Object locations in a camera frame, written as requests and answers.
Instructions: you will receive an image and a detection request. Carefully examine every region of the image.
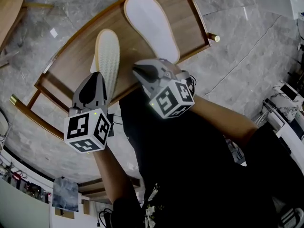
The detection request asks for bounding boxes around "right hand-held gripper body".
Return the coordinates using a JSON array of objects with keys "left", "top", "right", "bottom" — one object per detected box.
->
[{"left": 149, "top": 62, "right": 195, "bottom": 120}]

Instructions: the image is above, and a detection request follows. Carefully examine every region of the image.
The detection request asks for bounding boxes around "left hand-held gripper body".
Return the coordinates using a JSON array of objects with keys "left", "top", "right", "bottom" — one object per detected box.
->
[{"left": 64, "top": 104, "right": 112, "bottom": 154}]

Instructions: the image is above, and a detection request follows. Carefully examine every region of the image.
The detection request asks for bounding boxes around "white slipper sole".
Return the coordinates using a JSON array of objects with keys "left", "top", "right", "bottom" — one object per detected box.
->
[{"left": 89, "top": 28, "right": 121, "bottom": 103}]

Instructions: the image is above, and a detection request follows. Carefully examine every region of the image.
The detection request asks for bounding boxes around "white slipper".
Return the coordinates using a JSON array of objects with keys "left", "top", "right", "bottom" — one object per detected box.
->
[{"left": 123, "top": 0, "right": 181, "bottom": 65}]

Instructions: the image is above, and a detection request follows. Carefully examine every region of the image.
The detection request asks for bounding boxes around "person's right forearm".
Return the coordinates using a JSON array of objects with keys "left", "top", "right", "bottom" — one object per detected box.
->
[{"left": 190, "top": 95, "right": 259, "bottom": 149}]

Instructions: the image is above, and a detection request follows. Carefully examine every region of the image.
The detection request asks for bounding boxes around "person's left forearm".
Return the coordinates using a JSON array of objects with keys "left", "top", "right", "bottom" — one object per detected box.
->
[{"left": 91, "top": 143, "right": 136, "bottom": 204}]

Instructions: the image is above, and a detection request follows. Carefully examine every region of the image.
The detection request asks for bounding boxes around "wooden tiered rack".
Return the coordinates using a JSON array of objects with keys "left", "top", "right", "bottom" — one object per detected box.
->
[{"left": 9, "top": 0, "right": 220, "bottom": 142}]

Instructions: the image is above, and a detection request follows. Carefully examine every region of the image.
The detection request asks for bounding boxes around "person's black clothing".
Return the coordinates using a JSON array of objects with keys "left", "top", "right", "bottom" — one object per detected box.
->
[{"left": 111, "top": 89, "right": 304, "bottom": 228}]

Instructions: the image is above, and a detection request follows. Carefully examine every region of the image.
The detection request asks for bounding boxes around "blue-grey marbled panel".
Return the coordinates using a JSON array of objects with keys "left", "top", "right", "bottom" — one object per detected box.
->
[{"left": 52, "top": 177, "right": 79, "bottom": 212}]

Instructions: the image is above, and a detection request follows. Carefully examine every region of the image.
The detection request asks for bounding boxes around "cardboard piece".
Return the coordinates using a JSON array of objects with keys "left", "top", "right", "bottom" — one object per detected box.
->
[{"left": 54, "top": 208, "right": 76, "bottom": 219}]

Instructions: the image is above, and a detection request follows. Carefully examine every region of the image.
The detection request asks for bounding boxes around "white marbled cabinet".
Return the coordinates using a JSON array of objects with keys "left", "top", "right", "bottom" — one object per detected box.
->
[{"left": 270, "top": 79, "right": 304, "bottom": 118}]

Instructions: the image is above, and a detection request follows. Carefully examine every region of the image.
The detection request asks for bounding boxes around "oval wooden table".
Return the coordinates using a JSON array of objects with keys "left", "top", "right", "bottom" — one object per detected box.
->
[{"left": 0, "top": 0, "right": 55, "bottom": 67}]

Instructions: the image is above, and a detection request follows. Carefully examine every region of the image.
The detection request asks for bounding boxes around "white bathtub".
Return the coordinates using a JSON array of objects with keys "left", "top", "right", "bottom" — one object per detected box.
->
[{"left": 285, "top": 0, "right": 304, "bottom": 20}]

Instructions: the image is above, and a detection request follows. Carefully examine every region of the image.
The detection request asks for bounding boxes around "black cable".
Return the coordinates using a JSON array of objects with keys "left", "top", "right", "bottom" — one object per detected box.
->
[{"left": 106, "top": 114, "right": 124, "bottom": 137}]

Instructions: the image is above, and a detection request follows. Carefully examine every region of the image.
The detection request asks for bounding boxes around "brown wooden step frame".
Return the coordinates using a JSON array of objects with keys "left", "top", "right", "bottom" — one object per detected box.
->
[{"left": 78, "top": 178, "right": 112, "bottom": 201}]

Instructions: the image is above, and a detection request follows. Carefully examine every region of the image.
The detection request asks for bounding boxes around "white floor cable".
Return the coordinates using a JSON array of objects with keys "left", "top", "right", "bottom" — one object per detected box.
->
[{"left": 201, "top": 15, "right": 283, "bottom": 97}]

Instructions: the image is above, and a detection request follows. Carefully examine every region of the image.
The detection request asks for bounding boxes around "chrome wire rack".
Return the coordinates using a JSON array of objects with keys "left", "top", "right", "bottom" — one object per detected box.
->
[{"left": 253, "top": 108, "right": 274, "bottom": 128}]

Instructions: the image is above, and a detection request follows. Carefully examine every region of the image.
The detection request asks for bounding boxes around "grey backpack strap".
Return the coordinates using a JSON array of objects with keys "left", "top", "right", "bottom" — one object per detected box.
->
[{"left": 279, "top": 207, "right": 304, "bottom": 228}]

